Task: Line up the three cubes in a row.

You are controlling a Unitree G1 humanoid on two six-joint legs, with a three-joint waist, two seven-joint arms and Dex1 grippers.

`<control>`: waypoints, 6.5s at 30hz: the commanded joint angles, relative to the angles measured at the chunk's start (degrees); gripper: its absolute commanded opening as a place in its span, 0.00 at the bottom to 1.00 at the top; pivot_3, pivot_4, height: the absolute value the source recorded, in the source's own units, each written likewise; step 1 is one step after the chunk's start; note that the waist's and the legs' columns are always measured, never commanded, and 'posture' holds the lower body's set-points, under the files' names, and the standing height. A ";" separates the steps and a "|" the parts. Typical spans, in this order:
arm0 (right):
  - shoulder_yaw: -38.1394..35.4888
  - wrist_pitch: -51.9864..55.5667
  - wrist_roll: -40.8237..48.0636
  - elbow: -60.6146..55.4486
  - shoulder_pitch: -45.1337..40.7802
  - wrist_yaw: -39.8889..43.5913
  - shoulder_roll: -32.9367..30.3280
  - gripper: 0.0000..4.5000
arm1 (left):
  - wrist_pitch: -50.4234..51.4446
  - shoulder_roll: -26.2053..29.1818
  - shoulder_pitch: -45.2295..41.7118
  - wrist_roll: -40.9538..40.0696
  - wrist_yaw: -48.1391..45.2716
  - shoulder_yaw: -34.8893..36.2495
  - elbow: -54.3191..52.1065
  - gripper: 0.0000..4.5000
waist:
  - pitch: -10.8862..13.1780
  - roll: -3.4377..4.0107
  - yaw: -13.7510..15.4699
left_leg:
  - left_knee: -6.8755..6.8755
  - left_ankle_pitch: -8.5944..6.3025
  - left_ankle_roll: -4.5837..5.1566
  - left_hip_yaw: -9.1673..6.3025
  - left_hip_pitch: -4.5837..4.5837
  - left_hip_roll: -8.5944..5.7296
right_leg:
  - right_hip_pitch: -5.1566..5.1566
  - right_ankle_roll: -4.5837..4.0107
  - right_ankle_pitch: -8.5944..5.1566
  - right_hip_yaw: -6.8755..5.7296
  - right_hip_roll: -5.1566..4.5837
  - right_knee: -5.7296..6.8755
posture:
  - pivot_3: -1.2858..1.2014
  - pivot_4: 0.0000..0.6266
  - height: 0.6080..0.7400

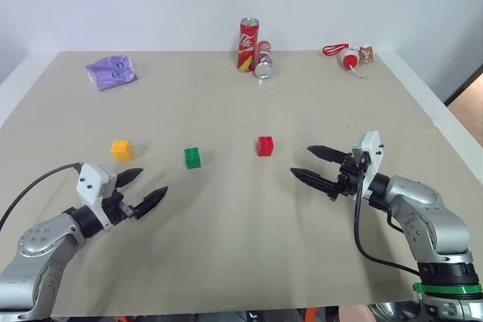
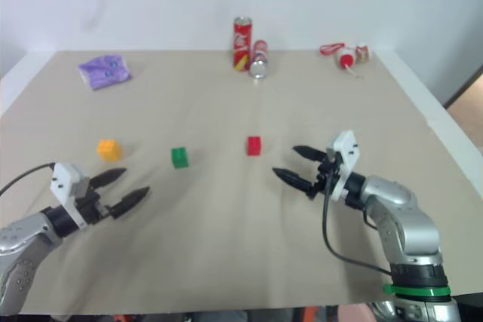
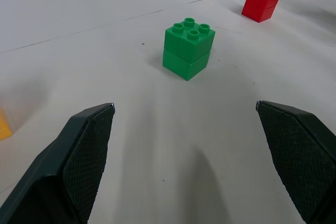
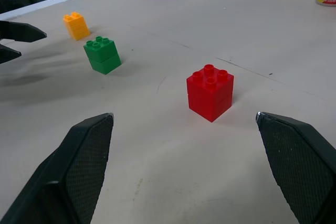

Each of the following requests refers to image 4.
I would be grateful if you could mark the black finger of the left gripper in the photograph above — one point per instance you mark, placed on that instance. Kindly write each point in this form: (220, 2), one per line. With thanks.
(8, 54)
(21, 32)

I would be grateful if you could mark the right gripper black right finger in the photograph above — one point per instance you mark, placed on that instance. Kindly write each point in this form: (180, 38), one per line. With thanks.
(304, 166)

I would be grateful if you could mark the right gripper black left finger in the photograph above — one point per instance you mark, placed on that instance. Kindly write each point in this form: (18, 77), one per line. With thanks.
(65, 171)

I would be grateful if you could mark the orange toy brick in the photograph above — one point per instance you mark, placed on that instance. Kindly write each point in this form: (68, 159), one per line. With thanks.
(76, 27)

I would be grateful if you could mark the green toy brick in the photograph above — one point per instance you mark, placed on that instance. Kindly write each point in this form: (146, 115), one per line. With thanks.
(102, 56)

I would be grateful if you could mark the red toy brick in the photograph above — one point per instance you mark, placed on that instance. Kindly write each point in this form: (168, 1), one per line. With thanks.
(210, 95)

